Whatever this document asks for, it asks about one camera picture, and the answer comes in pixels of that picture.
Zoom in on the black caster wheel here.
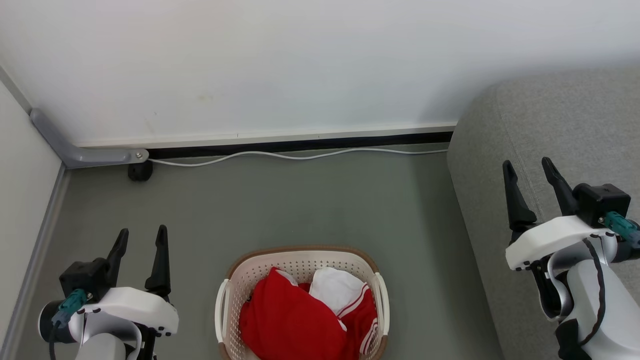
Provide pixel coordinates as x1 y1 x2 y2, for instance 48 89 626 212
127 159 154 182

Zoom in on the white floor cable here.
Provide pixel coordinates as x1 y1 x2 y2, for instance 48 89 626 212
148 147 450 168

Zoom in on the black baseboard strip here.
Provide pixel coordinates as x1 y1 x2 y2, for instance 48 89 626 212
147 130 455 160

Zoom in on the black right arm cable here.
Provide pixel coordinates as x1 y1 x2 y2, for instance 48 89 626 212
579 211 640 347

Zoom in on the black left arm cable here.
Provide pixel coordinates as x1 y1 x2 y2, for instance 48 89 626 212
48 288 90 360

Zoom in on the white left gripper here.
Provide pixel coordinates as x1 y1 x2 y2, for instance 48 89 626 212
70 225 180 347

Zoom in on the red and white jersey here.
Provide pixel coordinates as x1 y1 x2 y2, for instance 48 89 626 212
238 266 379 360

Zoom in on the grey fabric sofa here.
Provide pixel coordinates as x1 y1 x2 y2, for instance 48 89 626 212
446 67 640 360

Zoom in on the cream plastic laundry basket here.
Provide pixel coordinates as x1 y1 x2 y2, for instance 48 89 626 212
214 244 390 360

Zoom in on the grey metal floor bracket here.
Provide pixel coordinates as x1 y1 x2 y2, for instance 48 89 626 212
29 108 150 170

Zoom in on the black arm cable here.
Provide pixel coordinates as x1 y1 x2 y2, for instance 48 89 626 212
48 288 90 360
579 211 640 347

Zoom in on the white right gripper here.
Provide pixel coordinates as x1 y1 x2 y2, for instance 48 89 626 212
502 157 619 272

